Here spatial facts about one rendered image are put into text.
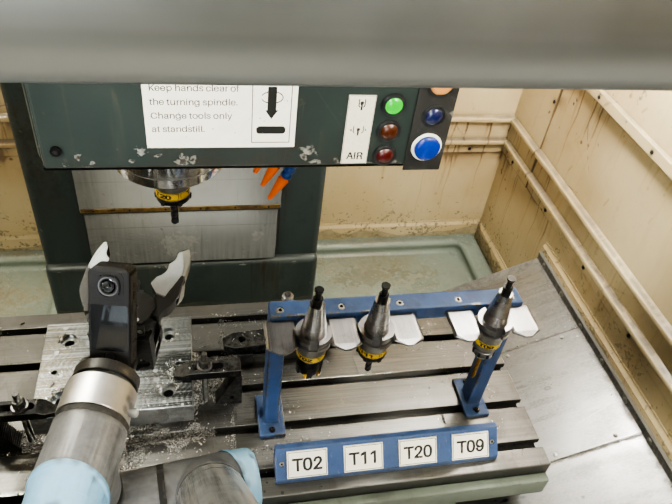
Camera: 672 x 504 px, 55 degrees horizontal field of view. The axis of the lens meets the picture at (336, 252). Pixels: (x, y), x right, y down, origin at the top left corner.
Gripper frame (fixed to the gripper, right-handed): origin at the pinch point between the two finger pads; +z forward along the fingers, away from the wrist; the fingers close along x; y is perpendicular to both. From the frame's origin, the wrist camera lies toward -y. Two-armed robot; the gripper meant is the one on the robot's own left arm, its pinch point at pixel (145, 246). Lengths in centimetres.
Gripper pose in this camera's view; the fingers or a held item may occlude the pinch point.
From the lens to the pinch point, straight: 86.4
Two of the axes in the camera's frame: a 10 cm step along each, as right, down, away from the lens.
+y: -1.1, 7.2, 6.9
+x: 9.9, 0.9, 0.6
